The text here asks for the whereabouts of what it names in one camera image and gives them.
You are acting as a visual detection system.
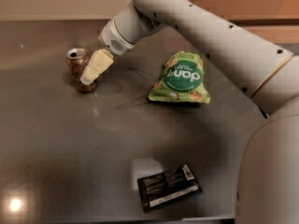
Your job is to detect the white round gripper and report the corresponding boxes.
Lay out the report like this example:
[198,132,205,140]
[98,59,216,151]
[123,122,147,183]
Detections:
[80,19,134,85]

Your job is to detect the orange soda can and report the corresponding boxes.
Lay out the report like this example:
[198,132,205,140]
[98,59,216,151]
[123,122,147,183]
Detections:
[66,48,97,93]

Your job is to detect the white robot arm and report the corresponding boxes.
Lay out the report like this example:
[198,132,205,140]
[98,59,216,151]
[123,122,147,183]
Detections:
[81,0,299,224]

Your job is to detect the green snack bag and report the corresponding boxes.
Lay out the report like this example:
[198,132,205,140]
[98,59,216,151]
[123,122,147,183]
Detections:
[149,51,210,104]

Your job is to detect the black snack bar wrapper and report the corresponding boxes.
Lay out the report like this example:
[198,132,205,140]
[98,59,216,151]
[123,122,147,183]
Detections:
[137,164,203,212]

